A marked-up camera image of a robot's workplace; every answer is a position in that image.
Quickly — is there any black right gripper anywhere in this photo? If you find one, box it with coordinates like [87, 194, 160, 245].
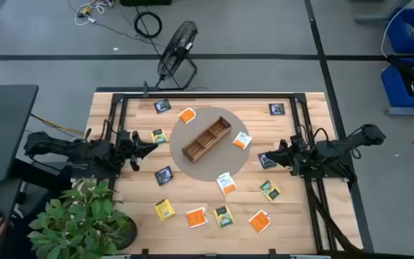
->
[264, 135, 308, 178]

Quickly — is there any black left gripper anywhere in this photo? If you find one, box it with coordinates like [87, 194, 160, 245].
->
[115, 129, 159, 173]

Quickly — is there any dark blue tea bag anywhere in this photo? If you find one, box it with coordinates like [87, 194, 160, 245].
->
[257, 153, 278, 170]
[153, 99, 173, 114]
[268, 103, 286, 116]
[154, 165, 174, 186]

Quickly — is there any green yellow tea bag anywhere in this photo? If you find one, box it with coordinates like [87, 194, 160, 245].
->
[213, 205, 235, 229]
[258, 179, 282, 202]
[150, 128, 169, 145]

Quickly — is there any orange white tea bag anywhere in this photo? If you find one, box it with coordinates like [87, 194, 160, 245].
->
[248, 209, 272, 234]
[232, 131, 253, 150]
[185, 206, 208, 229]
[216, 172, 238, 196]
[178, 106, 197, 125]

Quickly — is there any round grey mat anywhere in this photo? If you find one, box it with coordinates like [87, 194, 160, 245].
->
[169, 106, 251, 182]

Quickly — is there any wooden three-compartment tray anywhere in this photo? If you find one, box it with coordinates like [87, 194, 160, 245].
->
[181, 115, 232, 164]

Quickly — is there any black plant pot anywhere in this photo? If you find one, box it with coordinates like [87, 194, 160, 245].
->
[115, 215, 139, 251]

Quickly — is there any green leafy plant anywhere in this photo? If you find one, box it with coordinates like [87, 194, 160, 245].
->
[27, 178, 136, 259]

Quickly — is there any black floor fan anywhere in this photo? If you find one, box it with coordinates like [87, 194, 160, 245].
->
[155, 20, 199, 91]

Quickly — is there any blue storage bin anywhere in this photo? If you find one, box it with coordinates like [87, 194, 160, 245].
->
[380, 57, 414, 108]
[386, 7, 414, 55]

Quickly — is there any black desk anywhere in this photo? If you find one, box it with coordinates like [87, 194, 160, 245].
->
[0, 84, 40, 259]

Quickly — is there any black equipment box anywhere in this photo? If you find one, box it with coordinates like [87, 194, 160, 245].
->
[120, 0, 172, 6]

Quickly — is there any black cable bundle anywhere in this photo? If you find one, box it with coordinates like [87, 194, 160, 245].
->
[305, 178, 362, 253]

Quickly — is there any black aluminium table frame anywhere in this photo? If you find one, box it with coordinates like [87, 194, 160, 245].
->
[106, 91, 364, 259]

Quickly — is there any black coiled cable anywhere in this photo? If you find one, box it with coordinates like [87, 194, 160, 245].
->
[133, 10, 163, 39]

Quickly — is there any white yellow cable bundle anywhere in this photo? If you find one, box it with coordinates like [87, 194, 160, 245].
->
[66, 0, 116, 27]

